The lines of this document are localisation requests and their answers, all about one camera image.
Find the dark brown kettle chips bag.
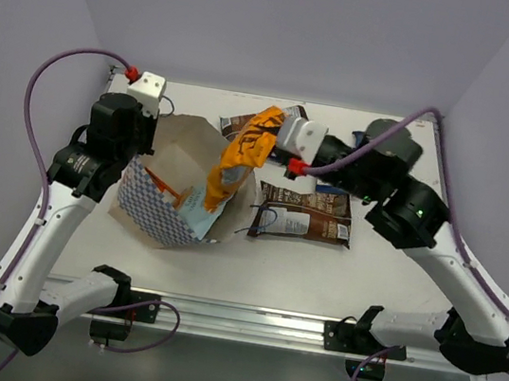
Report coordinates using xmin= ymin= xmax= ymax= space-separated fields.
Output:
xmin=246 ymin=181 xmax=353 ymax=248

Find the checkered blue paper bag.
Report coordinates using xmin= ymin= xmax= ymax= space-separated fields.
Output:
xmin=108 ymin=115 xmax=258 ymax=248

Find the orange snack packet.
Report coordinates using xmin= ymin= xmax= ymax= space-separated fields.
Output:
xmin=204 ymin=106 xmax=285 ymax=210

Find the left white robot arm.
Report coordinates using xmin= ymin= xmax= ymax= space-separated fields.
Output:
xmin=0 ymin=92 xmax=160 ymax=356

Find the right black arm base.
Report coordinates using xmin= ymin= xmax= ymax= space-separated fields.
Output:
xmin=322 ymin=316 xmax=407 ymax=381

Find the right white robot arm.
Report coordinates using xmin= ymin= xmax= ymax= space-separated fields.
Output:
xmin=277 ymin=118 xmax=509 ymax=375

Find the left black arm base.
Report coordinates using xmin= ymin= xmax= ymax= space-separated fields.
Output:
xmin=88 ymin=290 xmax=161 ymax=346

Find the small orange white packet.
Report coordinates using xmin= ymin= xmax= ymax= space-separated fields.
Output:
xmin=145 ymin=168 xmax=187 ymax=209

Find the light blue snack packet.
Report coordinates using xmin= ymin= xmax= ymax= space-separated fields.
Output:
xmin=176 ymin=184 xmax=225 ymax=240

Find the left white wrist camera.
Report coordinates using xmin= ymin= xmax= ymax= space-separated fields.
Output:
xmin=126 ymin=72 xmax=166 ymax=109

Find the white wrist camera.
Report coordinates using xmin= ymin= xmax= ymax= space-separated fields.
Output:
xmin=126 ymin=72 xmax=166 ymax=109
xmin=276 ymin=117 xmax=328 ymax=165

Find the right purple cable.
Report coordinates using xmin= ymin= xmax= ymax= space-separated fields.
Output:
xmin=276 ymin=88 xmax=509 ymax=381

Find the purple cable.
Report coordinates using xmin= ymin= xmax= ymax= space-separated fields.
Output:
xmin=0 ymin=34 xmax=141 ymax=381
xmin=276 ymin=88 xmax=509 ymax=381

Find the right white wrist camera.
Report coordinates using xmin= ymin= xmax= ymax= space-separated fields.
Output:
xmin=276 ymin=117 xmax=328 ymax=165

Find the aluminium front rail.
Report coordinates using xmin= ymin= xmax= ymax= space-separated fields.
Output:
xmin=42 ymin=272 xmax=495 ymax=380

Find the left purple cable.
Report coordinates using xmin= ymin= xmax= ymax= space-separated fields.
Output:
xmin=0 ymin=34 xmax=141 ymax=381

